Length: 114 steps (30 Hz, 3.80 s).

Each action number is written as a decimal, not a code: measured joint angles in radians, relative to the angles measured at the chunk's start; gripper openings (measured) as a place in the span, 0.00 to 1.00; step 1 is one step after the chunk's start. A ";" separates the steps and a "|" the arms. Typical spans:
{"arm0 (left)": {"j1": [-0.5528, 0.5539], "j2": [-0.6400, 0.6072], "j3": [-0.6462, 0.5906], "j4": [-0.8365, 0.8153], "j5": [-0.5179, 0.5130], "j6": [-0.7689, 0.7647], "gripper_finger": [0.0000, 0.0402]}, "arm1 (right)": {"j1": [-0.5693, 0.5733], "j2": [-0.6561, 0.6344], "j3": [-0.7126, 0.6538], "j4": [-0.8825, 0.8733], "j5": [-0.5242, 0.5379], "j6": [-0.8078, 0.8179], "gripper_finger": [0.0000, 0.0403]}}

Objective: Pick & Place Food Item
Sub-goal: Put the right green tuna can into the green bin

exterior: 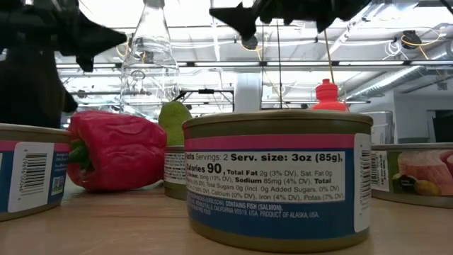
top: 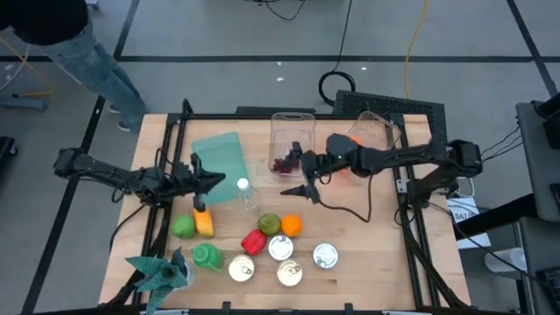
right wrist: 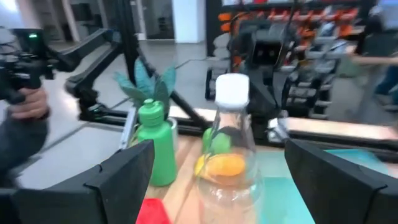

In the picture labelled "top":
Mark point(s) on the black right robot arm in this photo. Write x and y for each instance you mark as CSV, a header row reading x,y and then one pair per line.
x,y
394,157

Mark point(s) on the orange fruit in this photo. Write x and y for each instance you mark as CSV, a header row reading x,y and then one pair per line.
x,y
291,225

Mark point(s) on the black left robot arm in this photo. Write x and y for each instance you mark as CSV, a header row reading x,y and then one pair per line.
x,y
109,172

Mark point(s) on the white plant pot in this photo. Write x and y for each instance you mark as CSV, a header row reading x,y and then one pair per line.
x,y
189,273

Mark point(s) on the black beam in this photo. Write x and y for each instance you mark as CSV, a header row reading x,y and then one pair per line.
x,y
494,216

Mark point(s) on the white printed sign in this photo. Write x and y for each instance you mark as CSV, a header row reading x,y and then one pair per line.
x,y
464,215

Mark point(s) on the teal folded cloth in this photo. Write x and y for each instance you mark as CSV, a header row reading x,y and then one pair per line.
x,y
159,273

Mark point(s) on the clear plastic container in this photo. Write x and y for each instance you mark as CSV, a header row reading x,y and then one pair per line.
x,y
503,262

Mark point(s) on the red grapes bunch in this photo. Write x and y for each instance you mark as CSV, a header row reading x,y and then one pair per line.
x,y
282,165

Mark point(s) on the green label tuna can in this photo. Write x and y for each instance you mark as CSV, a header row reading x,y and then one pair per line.
x,y
325,256
280,247

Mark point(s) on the bright green apple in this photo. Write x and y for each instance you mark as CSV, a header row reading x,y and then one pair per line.
x,y
183,226

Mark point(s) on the grey equipment cart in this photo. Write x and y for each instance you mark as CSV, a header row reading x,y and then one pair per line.
x,y
536,175

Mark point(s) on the blue label salmon can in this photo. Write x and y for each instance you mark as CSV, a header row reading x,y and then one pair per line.
x,y
289,272
241,268

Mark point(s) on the black perforated case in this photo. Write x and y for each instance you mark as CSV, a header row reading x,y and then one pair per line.
x,y
394,105

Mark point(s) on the person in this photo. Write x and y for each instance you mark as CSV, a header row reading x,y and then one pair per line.
x,y
100,74

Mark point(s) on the dark green pear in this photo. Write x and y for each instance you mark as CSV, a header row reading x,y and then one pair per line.
x,y
269,224

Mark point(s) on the dark grey cabinet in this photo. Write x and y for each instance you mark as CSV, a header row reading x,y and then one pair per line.
x,y
542,245

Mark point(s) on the clear water bottle white cap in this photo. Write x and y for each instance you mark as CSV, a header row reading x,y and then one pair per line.
x,y
249,199

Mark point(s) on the grey floor stand base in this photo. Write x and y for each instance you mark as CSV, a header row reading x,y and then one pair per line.
x,y
22,104

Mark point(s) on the black aluminium table frame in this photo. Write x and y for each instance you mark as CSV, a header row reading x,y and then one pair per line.
x,y
328,116

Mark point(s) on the green plastic bottle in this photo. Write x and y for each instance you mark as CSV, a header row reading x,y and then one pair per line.
x,y
207,256

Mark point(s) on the orange plastic bottle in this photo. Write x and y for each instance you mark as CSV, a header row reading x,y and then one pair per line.
x,y
355,140

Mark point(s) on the black table clamp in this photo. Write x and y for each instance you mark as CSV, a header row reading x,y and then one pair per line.
x,y
348,307
226,306

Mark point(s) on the red bell pepper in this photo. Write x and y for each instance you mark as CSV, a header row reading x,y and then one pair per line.
x,y
254,242

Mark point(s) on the teal cutting mat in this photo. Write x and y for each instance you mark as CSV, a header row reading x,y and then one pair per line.
x,y
223,153

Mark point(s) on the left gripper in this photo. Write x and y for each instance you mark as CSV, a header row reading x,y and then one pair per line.
x,y
186,181

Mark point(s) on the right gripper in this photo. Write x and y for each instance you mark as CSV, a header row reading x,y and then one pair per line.
x,y
312,168

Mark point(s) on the black object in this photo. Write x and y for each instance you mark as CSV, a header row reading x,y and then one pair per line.
x,y
6,151

